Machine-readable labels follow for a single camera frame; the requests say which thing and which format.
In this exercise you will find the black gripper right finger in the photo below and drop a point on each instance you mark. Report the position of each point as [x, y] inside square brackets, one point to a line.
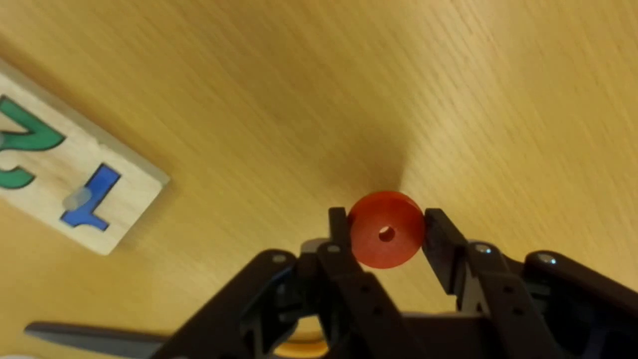
[551, 305]

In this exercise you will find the orange disc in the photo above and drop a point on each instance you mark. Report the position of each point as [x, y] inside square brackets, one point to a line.
[375, 221]

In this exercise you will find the wooden number puzzle board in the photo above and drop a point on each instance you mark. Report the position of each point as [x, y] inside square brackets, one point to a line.
[60, 171]

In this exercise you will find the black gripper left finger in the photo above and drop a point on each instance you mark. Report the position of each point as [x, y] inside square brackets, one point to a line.
[266, 311]

